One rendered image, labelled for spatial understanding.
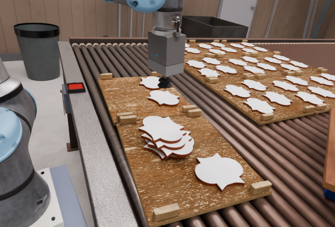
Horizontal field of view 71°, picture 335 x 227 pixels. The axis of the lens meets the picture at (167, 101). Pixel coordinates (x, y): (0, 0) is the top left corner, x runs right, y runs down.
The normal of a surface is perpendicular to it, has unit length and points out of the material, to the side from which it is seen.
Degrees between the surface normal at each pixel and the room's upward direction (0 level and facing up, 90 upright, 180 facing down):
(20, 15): 90
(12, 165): 86
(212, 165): 0
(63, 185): 0
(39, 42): 94
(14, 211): 70
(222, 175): 0
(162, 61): 94
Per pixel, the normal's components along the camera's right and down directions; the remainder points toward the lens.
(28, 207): 0.84, -0.02
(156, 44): -0.78, 0.27
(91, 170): 0.11, -0.88
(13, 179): 0.85, 0.28
